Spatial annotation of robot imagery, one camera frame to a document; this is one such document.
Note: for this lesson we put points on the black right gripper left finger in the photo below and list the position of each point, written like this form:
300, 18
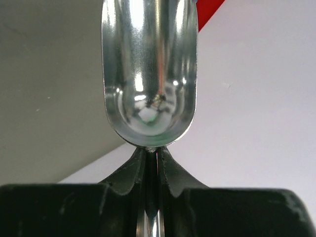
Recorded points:
111, 208

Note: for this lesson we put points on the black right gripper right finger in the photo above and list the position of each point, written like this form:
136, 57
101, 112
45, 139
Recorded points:
192, 209

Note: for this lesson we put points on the silver metal scoop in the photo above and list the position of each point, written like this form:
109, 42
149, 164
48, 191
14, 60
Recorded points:
150, 62

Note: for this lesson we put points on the red tin of lollipop candies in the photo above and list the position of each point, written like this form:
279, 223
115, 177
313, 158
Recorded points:
205, 10

